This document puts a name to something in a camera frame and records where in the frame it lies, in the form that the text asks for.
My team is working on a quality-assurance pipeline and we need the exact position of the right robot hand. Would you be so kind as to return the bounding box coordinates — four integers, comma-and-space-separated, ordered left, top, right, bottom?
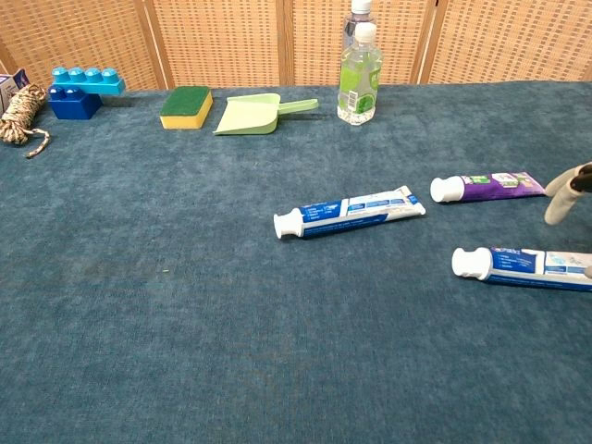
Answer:
543, 161, 592, 279

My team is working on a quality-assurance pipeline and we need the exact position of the large blue white toothpaste tube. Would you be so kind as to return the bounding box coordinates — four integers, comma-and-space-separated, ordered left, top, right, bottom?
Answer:
451, 246, 592, 292

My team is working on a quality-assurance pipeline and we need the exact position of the purple toothpaste tube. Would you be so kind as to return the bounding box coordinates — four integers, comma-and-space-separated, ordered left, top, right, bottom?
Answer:
429, 171, 548, 204

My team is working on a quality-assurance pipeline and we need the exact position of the slim blue white toothpaste tube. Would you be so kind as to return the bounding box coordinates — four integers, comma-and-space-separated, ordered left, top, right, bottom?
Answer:
273, 185, 426, 241

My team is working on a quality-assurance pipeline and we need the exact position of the clear bottle with green label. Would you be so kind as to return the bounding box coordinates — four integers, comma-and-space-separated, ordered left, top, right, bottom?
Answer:
336, 21, 385, 127

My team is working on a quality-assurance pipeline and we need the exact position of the clear bottle with purple tint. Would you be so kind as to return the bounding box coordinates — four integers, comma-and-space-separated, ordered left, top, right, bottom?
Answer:
342, 0, 374, 61

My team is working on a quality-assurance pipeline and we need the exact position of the light green plastic dustpan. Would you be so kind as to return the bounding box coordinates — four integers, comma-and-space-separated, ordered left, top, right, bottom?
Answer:
213, 92, 320, 137

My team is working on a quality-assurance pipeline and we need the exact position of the wooden rattan folding screen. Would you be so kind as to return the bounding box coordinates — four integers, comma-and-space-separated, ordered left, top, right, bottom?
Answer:
0, 0, 592, 92

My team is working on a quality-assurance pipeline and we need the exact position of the yellow sponge with green pad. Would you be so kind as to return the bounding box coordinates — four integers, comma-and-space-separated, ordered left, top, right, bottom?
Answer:
159, 85, 215, 130

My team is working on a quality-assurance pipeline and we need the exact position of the teal table cloth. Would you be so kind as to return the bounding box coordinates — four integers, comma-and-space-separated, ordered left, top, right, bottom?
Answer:
0, 80, 592, 444

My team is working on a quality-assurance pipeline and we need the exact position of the light blue building block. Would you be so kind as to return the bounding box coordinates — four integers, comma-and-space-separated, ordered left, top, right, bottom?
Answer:
50, 67, 127, 97

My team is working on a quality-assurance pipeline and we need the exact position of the white cardboard box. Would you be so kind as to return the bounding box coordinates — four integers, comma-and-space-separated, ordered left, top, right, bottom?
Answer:
0, 68, 31, 115

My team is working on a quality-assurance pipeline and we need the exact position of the beige braided rope bundle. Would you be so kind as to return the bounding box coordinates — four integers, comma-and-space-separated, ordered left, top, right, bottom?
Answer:
0, 83, 51, 160

